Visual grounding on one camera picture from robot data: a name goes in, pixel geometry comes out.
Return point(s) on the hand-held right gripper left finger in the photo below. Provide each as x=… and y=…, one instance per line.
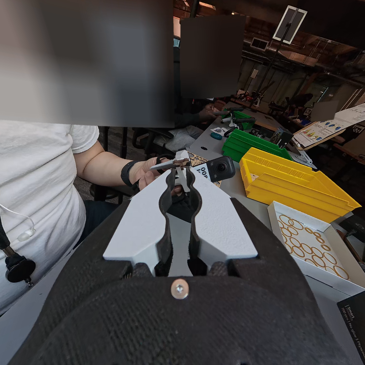
x=137, y=225

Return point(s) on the small wooden puzzle piece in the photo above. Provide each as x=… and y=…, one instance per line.
x=181, y=163

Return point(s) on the rectangular light panel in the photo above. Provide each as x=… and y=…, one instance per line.
x=289, y=24

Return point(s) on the person's left hand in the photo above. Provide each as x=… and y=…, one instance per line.
x=148, y=176

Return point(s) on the group of wooden rings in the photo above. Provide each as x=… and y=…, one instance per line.
x=317, y=234

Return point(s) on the laser-cut wooden sheet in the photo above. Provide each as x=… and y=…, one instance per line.
x=195, y=158

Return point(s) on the white cardboard tray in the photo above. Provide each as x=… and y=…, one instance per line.
x=319, y=275

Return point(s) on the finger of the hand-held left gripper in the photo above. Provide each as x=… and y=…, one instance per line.
x=182, y=156
x=162, y=165

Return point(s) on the instruction poster board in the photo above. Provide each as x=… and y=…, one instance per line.
x=328, y=127

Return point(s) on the green plastic bin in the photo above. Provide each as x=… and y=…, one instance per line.
x=245, y=115
x=245, y=145

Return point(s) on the black stand pole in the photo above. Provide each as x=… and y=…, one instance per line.
x=273, y=61

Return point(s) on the black device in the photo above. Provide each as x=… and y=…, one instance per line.
x=355, y=225

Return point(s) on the black wristband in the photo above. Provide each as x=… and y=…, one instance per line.
x=127, y=172

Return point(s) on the person's dark trousers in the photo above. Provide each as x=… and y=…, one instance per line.
x=97, y=214

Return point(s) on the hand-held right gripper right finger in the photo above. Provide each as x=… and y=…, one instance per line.
x=225, y=225

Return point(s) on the black cardboard box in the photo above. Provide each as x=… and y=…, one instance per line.
x=355, y=328

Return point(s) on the white earphone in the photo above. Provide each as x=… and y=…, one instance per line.
x=25, y=235

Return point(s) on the person's left forearm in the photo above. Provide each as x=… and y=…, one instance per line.
x=105, y=165

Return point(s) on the small black printed box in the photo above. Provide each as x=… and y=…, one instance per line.
x=281, y=137

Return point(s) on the black office chair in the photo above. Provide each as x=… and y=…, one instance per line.
x=148, y=139

